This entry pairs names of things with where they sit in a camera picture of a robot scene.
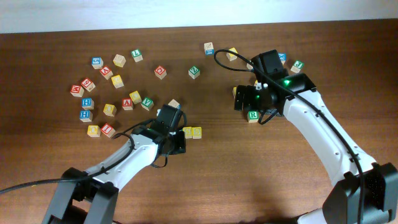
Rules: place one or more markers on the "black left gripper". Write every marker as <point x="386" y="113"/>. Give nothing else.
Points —
<point x="180" y="147"/>

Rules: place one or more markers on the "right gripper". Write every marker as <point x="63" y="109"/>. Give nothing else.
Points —
<point x="248" y="102"/>

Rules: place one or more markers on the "yellow S block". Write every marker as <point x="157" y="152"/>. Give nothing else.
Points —
<point x="188" y="132"/>
<point x="196" y="132"/>

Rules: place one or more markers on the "blue P block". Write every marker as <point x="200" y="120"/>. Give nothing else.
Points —
<point x="174" y="104"/>

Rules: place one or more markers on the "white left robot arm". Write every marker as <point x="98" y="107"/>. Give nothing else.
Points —
<point x="90" y="196"/>

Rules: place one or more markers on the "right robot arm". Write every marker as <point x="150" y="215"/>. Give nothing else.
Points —
<point x="363" y="190"/>

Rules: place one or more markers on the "green R block right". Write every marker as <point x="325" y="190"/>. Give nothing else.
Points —
<point x="253" y="116"/>

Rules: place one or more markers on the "blue D block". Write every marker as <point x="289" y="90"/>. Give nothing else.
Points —
<point x="249" y="66"/>

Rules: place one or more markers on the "yellow E block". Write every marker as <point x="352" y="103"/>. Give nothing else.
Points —
<point x="234" y="91"/>

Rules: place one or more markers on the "blue X block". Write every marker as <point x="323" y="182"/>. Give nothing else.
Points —
<point x="282" y="57"/>

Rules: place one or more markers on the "green J block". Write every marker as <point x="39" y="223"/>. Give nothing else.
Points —
<point x="297" y="66"/>

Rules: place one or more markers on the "green V block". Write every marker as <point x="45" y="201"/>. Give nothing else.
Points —
<point x="147" y="103"/>

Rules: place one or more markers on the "yellow M block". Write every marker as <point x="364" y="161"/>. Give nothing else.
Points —
<point x="230" y="55"/>

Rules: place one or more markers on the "yellow C block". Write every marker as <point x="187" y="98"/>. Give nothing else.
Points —
<point x="135" y="97"/>

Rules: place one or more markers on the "red A block lower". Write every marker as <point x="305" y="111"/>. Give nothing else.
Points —
<point x="127" y="104"/>

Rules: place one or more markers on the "red a block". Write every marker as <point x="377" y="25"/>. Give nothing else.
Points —
<point x="127" y="104"/>
<point x="106" y="72"/>

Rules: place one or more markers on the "red I block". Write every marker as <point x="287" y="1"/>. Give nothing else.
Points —
<point x="108" y="130"/>

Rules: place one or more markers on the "yellow O block middle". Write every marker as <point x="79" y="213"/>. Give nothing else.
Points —
<point x="110" y="110"/>

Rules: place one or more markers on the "yellow o block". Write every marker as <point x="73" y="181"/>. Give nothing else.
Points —
<point x="93" y="131"/>
<point x="110" y="110"/>

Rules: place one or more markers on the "red Q block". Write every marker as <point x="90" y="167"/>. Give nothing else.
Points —
<point x="160" y="72"/>

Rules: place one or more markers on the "green Z block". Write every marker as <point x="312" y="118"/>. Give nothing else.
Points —
<point x="194" y="72"/>

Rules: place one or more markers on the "blue block far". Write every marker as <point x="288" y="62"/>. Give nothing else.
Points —
<point x="209" y="48"/>

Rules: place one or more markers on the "yellow X block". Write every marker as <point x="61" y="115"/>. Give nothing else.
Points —
<point x="117" y="81"/>

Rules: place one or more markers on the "blue H block lower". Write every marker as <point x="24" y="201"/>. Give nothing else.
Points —
<point x="86" y="116"/>

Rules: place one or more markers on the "blue h block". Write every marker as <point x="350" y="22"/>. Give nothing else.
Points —
<point x="86" y="116"/>
<point x="87" y="104"/>

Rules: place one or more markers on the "blue H block upper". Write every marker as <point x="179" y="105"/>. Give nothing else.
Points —
<point x="87" y="104"/>

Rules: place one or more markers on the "green L block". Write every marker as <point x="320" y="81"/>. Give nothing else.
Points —
<point x="137" y="55"/>

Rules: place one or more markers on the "red A block upper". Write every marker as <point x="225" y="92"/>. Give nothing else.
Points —
<point x="106" y="72"/>

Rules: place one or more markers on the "yellow 8 block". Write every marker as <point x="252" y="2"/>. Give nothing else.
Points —
<point x="119" y="60"/>

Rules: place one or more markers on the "red 9 block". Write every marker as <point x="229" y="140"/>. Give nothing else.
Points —
<point x="88" y="84"/>

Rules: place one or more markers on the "red M block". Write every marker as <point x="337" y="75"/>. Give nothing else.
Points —
<point x="77" y="90"/>

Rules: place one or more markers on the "blue 5 block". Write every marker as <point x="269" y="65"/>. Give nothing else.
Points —
<point x="97" y="62"/>

